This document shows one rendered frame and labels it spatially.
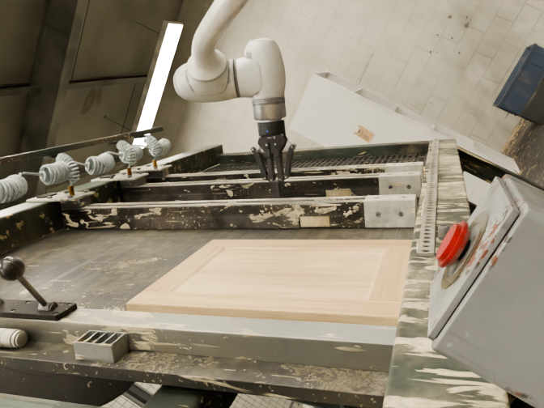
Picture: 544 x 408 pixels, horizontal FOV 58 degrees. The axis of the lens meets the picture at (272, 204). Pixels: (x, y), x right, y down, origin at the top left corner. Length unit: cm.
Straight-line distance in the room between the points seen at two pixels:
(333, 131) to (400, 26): 177
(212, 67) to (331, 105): 355
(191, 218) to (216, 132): 539
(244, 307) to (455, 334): 53
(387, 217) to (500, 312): 92
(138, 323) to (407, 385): 42
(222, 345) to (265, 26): 585
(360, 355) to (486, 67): 550
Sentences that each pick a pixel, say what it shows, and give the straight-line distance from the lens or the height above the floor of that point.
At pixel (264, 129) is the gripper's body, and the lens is 133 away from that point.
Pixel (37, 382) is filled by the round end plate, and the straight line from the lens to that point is 191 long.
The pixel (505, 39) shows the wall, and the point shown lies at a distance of 607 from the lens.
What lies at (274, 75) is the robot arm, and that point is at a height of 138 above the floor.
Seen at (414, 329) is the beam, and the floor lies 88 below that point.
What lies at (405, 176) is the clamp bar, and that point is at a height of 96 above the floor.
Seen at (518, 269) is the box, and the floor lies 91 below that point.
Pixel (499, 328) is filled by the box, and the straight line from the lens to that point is 37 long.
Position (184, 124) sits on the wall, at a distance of 700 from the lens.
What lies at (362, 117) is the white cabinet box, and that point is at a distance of 474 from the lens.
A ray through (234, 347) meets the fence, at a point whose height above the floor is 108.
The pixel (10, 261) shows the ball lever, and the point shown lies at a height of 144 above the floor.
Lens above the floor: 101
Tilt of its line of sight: 10 degrees up
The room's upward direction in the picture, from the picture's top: 62 degrees counter-clockwise
